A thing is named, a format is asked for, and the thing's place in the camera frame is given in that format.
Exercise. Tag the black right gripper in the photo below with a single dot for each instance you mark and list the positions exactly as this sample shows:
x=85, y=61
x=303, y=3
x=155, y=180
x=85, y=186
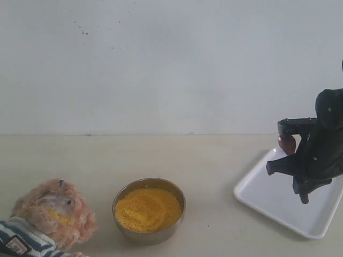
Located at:
x=316, y=161

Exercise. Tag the dark brown wooden spoon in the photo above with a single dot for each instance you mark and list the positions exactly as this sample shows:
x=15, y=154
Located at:
x=288, y=145

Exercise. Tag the beige teddy bear striped sweater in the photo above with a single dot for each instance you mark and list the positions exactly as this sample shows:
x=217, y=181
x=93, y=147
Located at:
x=47, y=221

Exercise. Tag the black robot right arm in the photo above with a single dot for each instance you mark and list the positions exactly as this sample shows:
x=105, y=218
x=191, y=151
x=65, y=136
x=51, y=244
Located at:
x=328, y=108

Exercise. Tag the white rectangular plastic tray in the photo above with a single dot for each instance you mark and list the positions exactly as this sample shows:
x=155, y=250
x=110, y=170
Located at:
x=273, y=196

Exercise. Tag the stainless steel bowl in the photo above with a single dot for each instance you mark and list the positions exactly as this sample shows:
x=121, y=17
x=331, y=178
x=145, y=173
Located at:
x=153, y=238

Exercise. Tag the yellow millet grains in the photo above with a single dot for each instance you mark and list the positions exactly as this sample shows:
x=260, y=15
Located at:
x=148, y=210

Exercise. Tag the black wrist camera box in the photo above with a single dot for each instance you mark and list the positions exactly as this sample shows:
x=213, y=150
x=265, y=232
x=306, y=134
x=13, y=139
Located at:
x=293, y=126

